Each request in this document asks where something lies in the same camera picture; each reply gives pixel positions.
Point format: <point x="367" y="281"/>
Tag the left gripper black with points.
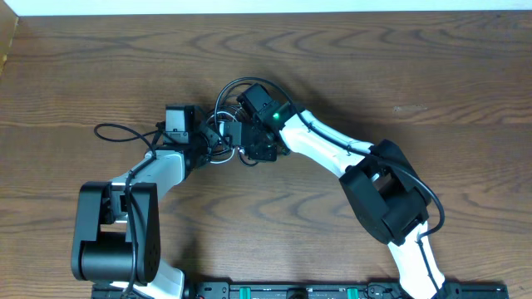
<point x="213" y="136"/>

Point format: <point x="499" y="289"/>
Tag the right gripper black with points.
<point x="253" y="152"/>

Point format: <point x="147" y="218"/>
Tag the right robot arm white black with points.
<point x="385" y="193"/>

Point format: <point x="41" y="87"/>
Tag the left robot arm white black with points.
<point x="116" y="244"/>

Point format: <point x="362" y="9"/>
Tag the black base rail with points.
<point x="373" y="290"/>

